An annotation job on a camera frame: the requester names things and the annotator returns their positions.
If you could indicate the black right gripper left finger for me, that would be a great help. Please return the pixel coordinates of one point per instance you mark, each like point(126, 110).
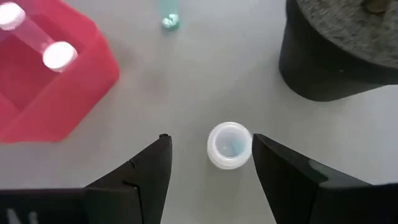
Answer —
point(136, 193)

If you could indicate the tall blue-tinted medicine bottle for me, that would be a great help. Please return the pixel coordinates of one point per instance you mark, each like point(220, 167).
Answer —
point(59, 56)

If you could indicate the grey table mat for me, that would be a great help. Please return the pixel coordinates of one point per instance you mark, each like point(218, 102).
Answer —
point(186, 77)

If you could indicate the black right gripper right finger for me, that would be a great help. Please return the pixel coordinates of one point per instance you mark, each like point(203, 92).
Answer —
point(286, 186)

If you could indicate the small teal medicine bottle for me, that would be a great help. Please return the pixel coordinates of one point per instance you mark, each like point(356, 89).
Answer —
point(170, 21)

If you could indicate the white opaque medicine bottle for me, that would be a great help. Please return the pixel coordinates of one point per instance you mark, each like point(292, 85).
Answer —
point(230, 146)

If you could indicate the black plant pot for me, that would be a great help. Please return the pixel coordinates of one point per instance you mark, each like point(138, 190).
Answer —
point(326, 77)

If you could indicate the pink plastic bin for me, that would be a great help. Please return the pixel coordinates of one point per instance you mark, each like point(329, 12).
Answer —
point(77, 102)

